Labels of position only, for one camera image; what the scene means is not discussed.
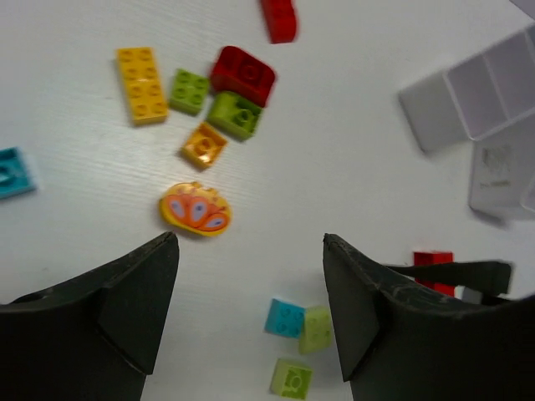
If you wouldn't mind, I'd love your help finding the tilted white divided container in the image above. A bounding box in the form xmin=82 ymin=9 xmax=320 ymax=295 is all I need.
xmin=398 ymin=25 xmax=534 ymax=153

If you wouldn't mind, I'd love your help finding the orange small lego brick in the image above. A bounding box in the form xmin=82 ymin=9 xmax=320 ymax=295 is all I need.
xmin=180 ymin=122 xmax=227 ymax=170

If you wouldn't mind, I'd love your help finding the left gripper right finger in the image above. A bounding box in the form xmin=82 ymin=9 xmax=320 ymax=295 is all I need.
xmin=323 ymin=234 xmax=534 ymax=400

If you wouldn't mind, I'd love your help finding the lime curved lego brick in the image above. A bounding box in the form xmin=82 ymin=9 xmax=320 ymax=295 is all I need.
xmin=206 ymin=91 xmax=263 ymax=141

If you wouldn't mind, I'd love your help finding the cyan small lego brick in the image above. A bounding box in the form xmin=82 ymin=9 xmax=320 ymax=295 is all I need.
xmin=264 ymin=298 xmax=305 ymax=338

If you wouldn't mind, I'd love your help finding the yellow long lego brick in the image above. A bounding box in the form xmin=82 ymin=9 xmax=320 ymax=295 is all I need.
xmin=115 ymin=47 xmax=168 ymax=126

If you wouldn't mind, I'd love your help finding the orange printed round lego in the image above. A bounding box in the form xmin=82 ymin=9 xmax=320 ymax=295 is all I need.
xmin=159 ymin=181 xmax=232 ymax=237

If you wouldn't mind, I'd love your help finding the large red lego brick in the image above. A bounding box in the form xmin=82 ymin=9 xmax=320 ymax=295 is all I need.
xmin=413 ymin=251 xmax=456 ymax=297

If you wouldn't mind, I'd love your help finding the cyan long lego brick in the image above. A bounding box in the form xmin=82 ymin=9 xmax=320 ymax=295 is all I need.
xmin=0 ymin=147 xmax=38 ymax=201

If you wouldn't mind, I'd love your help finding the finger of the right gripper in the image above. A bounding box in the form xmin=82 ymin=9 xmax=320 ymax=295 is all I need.
xmin=385 ymin=261 xmax=512 ymax=295

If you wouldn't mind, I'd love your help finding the green small lego brick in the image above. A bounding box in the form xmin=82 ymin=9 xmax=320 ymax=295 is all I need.
xmin=169 ymin=69 xmax=209 ymax=116

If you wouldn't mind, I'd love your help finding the pale green lego brick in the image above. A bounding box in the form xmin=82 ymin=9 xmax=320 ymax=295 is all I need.
xmin=298 ymin=306 xmax=333 ymax=354

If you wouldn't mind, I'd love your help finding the upright white divided container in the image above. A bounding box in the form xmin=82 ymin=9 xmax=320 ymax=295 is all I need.
xmin=468 ymin=125 xmax=534 ymax=221

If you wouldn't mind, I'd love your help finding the pale green printed lego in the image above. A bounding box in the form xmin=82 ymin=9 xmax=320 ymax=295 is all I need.
xmin=270 ymin=358 xmax=313 ymax=400

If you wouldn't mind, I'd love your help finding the small red lego brick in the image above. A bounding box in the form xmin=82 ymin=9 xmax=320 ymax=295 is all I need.
xmin=260 ymin=0 xmax=298 ymax=44

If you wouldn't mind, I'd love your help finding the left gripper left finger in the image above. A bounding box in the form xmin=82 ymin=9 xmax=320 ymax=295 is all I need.
xmin=1 ymin=232 xmax=179 ymax=400

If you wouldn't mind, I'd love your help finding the red rounded lego piece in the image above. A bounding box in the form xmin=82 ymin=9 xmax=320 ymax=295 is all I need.
xmin=209 ymin=45 xmax=277 ymax=107

